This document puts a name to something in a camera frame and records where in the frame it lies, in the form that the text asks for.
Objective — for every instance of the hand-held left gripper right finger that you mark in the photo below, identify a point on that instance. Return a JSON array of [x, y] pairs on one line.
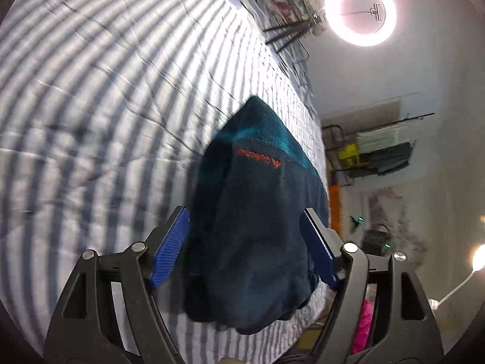
[[318, 246]]

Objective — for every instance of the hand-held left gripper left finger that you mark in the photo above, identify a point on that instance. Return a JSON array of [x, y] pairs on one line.
[[170, 246]]

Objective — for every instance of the teal fleece garment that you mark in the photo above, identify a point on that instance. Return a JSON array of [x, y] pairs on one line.
[[257, 216]]

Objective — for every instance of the black bag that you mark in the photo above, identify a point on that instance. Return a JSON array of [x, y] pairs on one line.
[[377, 240]]

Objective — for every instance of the black metal rack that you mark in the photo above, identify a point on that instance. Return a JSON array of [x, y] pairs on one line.
[[341, 170]]

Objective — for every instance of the pink cloth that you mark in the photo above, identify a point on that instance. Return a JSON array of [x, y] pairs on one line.
[[363, 326]]

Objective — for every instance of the yellow bag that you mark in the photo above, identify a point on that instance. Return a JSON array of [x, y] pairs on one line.
[[348, 155]]

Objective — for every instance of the white lamp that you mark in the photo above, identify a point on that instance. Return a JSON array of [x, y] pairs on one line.
[[477, 259]]

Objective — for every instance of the bed with striped sheet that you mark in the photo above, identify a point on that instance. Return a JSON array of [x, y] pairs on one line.
[[94, 102]]

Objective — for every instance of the black tripod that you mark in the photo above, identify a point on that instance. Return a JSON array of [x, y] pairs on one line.
[[288, 32]]

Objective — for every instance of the small camera on stand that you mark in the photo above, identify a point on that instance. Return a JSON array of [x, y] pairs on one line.
[[356, 222]]

